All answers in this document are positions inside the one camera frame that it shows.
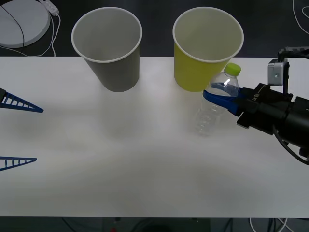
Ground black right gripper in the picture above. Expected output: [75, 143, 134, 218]
[202, 83, 294, 135]

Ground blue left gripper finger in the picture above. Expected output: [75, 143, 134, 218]
[0, 157, 38, 172]
[0, 87, 44, 114]

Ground clear bottle with green cap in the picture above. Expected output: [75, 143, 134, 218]
[196, 62, 242, 138]

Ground yellow-green plastic bin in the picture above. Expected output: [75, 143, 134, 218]
[172, 6, 244, 92]

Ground white round disc base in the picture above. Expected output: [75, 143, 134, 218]
[0, 0, 51, 48]

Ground white power strip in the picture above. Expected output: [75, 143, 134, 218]
[40, 0, 60, 15]

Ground grey plastic bin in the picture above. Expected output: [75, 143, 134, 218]
[71, 6, 143, 93]

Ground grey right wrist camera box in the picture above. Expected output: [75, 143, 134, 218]
[267, 59, 290, 86]

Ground dark thin cable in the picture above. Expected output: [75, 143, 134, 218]
[0, 4, 26, 48]

